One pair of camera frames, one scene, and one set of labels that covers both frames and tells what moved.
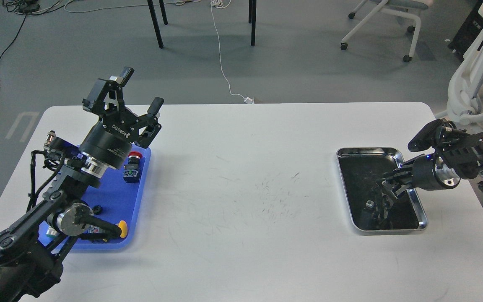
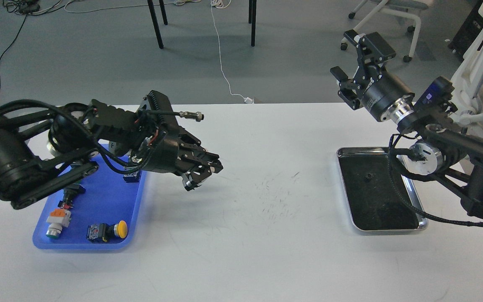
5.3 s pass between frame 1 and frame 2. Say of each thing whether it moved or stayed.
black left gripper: moved
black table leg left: stayed
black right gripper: moved
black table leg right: stayed
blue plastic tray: stayed
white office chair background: stayed
